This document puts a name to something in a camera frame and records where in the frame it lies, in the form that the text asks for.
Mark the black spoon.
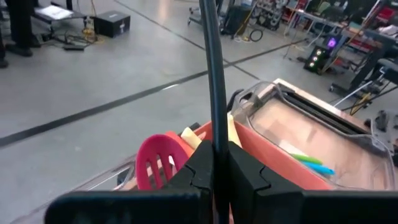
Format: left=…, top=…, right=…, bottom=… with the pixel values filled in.
left=198, top=0, right=231, bottom=224

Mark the black desk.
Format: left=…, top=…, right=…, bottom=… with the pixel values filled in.
left=329, top=18, right=398, bottom=97

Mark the teal spatula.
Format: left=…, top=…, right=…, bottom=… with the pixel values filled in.
left=302, top=161, right=336, bottom=176

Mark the white paper sheet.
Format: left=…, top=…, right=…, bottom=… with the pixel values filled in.
left=34, top=4, right=75, bottom=20

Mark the clear plastic bin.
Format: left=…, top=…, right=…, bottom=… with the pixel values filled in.
left=229, top=80, right=398, bottom=191
left=70, top=154, right=147, bottom=194

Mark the black rolling case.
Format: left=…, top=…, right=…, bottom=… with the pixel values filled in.
left=219, top=0, right=249, bottom=40

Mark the cream handled knife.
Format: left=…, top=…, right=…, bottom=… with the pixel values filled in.
left=180, top=126, right=203, bottom=151

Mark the white handled knife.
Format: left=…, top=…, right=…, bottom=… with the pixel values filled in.
left=227, top=112, right=243, bottom=149

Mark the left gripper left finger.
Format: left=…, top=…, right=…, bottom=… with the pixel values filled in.
left=161, top=140, right=215, bottom=224

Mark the lit computer tower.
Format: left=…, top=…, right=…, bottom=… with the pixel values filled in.
left=303, top=34, right=340, bottom=76

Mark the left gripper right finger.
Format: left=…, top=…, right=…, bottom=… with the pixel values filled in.
left=229, top=141, right=304, bottom=224

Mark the black floor box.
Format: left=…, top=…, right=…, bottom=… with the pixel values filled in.
left=93, top=10, right=131, bottom=39

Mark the red slotted spoon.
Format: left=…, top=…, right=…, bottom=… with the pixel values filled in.
left=135, top=134, right=190, bottom=191

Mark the green spatula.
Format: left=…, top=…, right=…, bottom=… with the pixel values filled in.
left=291, top=153, right=323, bottom=166

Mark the person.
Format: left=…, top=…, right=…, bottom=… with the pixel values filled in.
left=0, top=0, right=42, bottom=70

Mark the orange plastic bin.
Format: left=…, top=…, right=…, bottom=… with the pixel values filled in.
left=164, top=119, right=333, bottom=191

